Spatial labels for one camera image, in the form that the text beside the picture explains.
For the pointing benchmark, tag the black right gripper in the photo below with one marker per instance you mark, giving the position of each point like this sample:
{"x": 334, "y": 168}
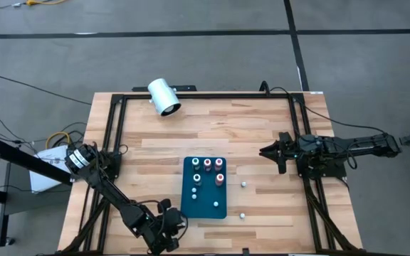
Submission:
{"x": 287, "y": 151}

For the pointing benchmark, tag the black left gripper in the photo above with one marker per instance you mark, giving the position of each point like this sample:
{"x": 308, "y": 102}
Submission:
{"x": 167, "y": 227}

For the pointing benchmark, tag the small brown food coloring bottle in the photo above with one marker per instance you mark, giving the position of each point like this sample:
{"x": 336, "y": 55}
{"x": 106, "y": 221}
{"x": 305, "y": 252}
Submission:
{"x": 243, "y": 184}

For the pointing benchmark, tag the pink food coloring bottle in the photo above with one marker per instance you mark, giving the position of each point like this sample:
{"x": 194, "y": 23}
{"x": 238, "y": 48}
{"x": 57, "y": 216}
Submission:
{"x": 219, "y": 163}

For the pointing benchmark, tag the orange food coloring bottle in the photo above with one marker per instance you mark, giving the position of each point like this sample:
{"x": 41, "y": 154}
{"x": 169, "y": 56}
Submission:
{"x": 219, "y": 178}

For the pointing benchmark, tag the green food coloring bottle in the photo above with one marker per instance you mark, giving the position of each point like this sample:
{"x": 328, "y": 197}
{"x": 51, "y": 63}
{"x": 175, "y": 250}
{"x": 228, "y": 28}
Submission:
{"x": 195, "y": 163}

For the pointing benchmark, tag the maroon food coloring bottle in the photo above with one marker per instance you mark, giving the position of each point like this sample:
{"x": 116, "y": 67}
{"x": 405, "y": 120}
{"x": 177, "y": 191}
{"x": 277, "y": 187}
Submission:
{"x": 207, "y": 163}

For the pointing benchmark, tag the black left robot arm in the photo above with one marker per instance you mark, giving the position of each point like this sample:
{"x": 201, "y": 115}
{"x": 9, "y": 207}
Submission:
{"x": 112, "y": 192}

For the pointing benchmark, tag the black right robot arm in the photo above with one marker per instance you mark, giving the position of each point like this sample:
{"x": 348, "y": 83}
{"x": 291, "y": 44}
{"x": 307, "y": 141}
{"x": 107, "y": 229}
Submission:
{"x": 361, "y": 144}

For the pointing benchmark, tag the teal plastic bin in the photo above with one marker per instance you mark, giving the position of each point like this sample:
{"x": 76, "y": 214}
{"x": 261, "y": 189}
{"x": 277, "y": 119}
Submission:
{"x": 206, "y": 209}

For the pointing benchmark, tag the white cylinder lamp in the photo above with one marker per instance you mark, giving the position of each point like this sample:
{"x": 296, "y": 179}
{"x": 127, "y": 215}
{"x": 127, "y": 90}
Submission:
{"x": 160, "y": 94}

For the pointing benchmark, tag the white paper sheet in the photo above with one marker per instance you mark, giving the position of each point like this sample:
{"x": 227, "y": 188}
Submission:
{"x": 45, "y": 177}

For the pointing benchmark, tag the black desk beam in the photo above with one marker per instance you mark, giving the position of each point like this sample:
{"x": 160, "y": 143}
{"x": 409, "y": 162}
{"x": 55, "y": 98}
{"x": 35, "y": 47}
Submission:
{"x": 30, "y": 161}

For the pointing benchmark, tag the black table edge bracket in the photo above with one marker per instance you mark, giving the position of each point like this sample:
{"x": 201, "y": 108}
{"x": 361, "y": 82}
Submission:
{"x": 246, "y": 251}

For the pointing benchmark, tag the black aluminium table frame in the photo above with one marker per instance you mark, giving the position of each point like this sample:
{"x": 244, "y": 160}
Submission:
{"x": 208, "y": 96}

